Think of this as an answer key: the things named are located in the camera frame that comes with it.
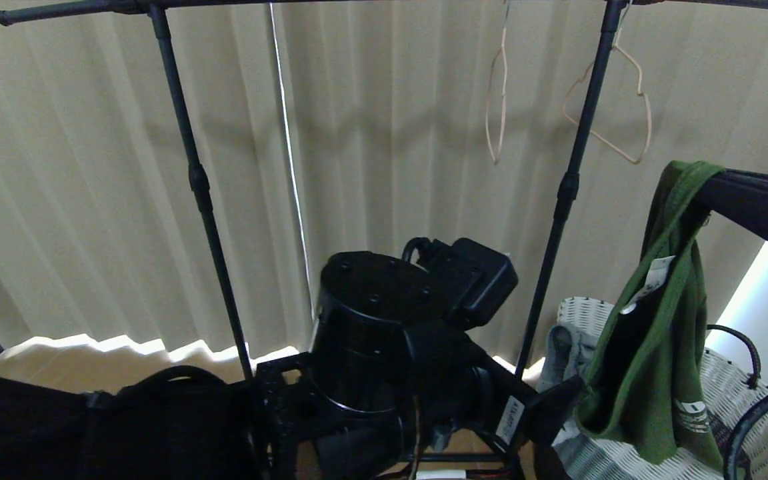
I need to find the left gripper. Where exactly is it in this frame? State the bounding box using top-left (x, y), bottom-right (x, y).
top-left (451, 347), bottom-right (546, 480)

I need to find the green long-sleeved shirt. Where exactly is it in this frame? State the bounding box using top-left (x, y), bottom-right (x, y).
top-left (573, 160), bottom-right (729, 471)

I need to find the pink clothes hanger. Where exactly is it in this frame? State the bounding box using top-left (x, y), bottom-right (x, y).
top-left (483, 0), bottom-right (512, 166)
top-left (561, 25), bottom-right (653, 166)

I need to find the black clothes rack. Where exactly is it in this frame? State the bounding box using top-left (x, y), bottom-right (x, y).
top-left (0, 0), bottom-right (768, 480)

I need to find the pale grey garment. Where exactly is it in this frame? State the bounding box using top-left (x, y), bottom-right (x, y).
top-left (536, 323), bottom-right (602, 480)

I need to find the beige curtain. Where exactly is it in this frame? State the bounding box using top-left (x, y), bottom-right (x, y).
top-left (0, 0), bottom-right (768, 375)

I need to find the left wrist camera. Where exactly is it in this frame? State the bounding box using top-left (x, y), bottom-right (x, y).
top-left (402, 236), bottom-right (519, 333)

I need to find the black cable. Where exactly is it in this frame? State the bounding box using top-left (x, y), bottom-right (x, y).
top-left (722, 373), bottom-right (768, 480)

